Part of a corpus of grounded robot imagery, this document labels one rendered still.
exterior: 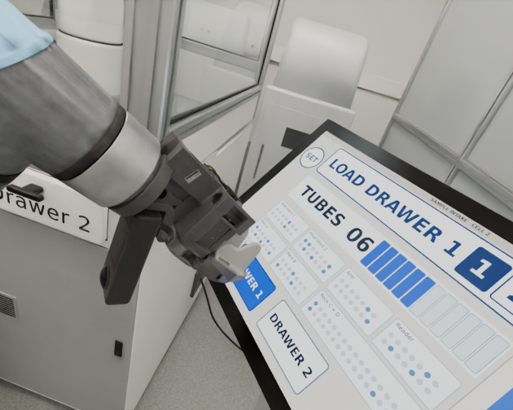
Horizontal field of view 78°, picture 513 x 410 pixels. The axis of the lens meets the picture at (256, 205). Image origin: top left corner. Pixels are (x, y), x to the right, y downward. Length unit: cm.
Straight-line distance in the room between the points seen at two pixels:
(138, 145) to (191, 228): 9
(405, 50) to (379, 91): 45
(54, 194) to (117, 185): 50
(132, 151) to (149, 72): 33
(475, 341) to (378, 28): 366
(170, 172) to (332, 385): 26
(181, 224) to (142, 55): 34
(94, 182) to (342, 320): 28
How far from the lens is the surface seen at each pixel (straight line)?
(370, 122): 400
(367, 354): 36
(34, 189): 76
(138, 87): 59
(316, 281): 39
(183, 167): 29
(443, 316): 36
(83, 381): 122
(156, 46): 57
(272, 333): 40
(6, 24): 24
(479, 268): 37
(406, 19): 396
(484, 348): 35
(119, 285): 34
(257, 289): 43
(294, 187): 48
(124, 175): 26
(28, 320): 113
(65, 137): 24
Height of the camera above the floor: 129
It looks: 28 degrees down
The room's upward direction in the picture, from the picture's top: 17 degrees clockwise
